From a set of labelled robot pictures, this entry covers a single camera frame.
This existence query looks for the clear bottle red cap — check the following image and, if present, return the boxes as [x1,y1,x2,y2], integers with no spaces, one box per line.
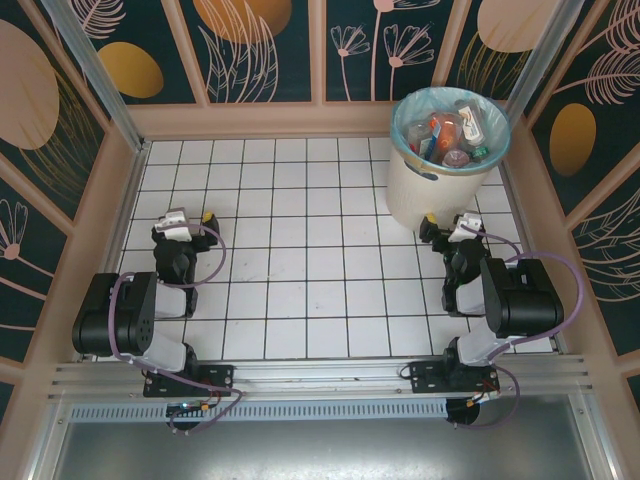
[405,117,441,151]

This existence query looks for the orange label bottle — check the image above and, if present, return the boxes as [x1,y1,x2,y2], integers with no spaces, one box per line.
[434,113,464,161]

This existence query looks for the white round waste bin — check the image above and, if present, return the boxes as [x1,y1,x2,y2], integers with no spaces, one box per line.
[386,85,512,231]

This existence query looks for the grey metal sheet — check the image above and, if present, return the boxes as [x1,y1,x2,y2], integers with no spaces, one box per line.
[29,418,619,480]

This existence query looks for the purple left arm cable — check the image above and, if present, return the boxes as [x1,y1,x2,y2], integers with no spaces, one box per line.
[110,223,245,437]

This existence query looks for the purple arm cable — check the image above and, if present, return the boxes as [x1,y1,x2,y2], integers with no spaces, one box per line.
[110,223,245,437]
[447,223,586,432]

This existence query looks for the aluminium side rail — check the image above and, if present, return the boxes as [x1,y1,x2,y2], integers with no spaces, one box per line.
[74,139,151,362]

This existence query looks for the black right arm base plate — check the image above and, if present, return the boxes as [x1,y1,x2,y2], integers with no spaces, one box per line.
[399,358,501,396]

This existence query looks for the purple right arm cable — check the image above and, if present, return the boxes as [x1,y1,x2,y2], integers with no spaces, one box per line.
[447,223,586,432]

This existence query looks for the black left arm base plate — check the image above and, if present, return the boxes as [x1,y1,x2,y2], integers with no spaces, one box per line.
[143,363,236,399]

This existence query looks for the aluminium mounting rail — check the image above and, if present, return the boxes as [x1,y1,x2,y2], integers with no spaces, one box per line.
[47,352,596,401]

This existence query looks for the aluminium corner post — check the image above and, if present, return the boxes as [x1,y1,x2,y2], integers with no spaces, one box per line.
[504,0,594,121]
[42,0,151,154]

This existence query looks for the slotted grey cable duct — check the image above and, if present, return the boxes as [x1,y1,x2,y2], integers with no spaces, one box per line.
[68,401,450,422]

